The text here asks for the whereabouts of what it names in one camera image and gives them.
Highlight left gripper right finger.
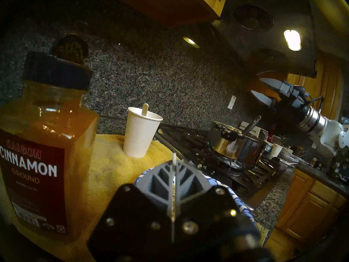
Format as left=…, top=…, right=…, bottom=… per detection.
left=176, top=162, right=261, bottom=262

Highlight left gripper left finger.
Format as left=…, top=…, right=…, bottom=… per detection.
left=87, top=161, right=175, bottom=262

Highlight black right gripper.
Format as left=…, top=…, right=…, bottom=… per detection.
left=250, top=77, right=311, bottom=126

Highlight metal serving spoon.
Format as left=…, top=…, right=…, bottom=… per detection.
left=241, top=115, right=262, bottom=136

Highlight amber cinnamon bottle black cap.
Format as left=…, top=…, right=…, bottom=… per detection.
left=0, top=34, right=100, bottom=236

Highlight blue patterned paper bowl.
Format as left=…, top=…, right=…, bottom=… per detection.
left=134, top=167, right=258, bottom=229

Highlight white countertop appliance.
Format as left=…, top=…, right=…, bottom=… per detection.
left=240, top=122, right=269, bottom=140

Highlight dark steel range hood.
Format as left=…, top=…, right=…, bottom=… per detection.
left=213, top=0, right=318, bottom=79

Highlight range hood lamp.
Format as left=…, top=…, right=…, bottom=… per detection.
left=284, top=29, right=302, bottom=52

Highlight white paper cup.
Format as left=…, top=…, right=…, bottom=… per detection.
left=269, top=144, right=284, bottom=159
left=123, top=107, right=163, bottom=158

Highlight yellow cloth mat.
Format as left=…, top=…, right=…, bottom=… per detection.
left=0, top=133, right=180, bottom=262

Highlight stainless steel pot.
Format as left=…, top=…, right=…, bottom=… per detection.
left=209, top=121, right=269, bottom=166

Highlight blue patterned paper plate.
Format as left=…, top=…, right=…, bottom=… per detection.
left=278, top=154, right=300, bottom=166

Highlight steel gas cooktop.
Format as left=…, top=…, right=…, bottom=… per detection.
left=155, top=124, right=289, bottom=199

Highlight wooden base cabinets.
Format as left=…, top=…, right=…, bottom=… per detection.
left=274, top=169, right=349, bottom=245

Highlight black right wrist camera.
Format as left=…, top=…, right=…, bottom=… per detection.
left=293, top=85, right=310, bottom=101

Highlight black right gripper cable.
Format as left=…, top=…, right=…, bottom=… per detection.
left=304, top=96, right=325, bottom=112

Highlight wide wooden wall cabinets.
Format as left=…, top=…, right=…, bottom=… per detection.
left=104, top=0, right=229, bottom=28

